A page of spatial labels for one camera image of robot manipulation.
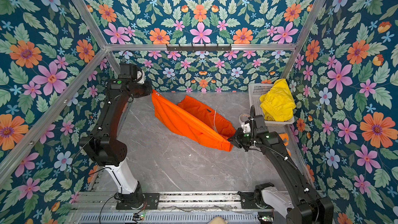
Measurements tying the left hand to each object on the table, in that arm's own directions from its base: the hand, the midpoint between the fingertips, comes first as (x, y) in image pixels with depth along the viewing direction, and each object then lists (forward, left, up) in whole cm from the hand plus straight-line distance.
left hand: (151, 83), depth 81 cm
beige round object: (-59, -31, -27) cm, 72 cm away
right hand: (-28, -38, -13) cm, 49 cm away
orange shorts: (-18, -23, -9) cm, 30 cm away
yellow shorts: (-2, -75, -21) cm, 78 cm away
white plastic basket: (+17, -67, -27) cm, 74 cm away
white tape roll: (-2, -53, -30) cm, 61 cm away
